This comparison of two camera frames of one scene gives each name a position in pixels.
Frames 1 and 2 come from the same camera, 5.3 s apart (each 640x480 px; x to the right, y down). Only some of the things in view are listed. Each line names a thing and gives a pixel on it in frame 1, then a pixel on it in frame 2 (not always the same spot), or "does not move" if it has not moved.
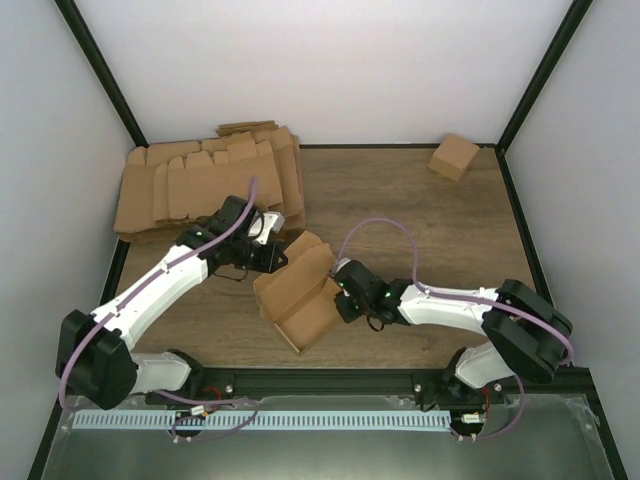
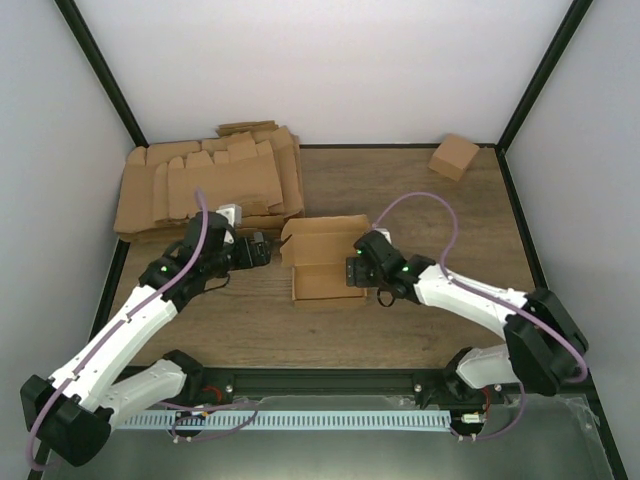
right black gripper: (347, 314) → (356, 275)
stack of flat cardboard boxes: (170, 188) does not move
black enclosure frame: (580, 371) does not move
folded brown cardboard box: (452, 156) does not move
